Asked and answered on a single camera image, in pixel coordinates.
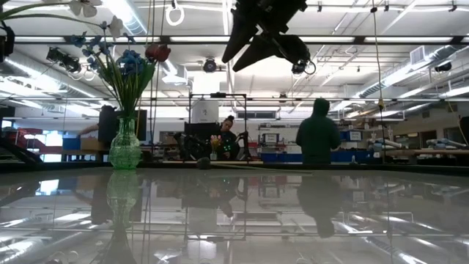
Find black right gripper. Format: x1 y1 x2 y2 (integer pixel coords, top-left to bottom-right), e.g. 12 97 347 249
221 0 312 73

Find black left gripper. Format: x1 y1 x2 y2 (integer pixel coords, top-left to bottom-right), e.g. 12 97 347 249
0 21 16 64

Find white flower bunch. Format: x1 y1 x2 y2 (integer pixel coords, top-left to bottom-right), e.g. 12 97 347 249
0 0 125 38

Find dark red vase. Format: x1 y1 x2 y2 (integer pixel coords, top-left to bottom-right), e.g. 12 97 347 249
135 43 162 120

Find small vase with flowers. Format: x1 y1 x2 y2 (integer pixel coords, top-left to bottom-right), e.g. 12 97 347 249
209 133 223 161

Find green glass vase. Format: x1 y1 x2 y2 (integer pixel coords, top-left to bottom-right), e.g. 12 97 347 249
108 117 143 170

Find black ceiling-mounted device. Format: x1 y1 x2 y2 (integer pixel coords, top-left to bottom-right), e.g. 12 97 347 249
45 46 83 75

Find white cabinet box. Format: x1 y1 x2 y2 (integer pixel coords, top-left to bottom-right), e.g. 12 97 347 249
191 100 221 124

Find person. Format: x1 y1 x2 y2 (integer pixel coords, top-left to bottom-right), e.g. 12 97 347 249
77 122 100 136
295 97 342 165
215 114 242 161

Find black monitor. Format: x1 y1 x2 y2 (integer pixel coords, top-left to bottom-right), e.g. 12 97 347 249
182 122 222 161
97 105 148 146

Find blue storage bins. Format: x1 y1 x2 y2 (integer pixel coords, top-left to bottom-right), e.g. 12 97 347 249
260 150 369 164

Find cardboard box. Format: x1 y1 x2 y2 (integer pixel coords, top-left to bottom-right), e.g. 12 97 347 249
79 137 104 151

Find black camera with cable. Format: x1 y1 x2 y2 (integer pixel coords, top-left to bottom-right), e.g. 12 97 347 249
291 54 317 76

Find black frame stand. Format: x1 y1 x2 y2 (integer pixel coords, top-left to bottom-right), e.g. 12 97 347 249
188 92 248 162

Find white cable ring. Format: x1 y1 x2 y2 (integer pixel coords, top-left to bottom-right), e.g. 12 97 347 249
165 2 185 27

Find yellow hanging cable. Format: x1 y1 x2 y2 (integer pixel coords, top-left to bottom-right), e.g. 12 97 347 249
370 0 388 147

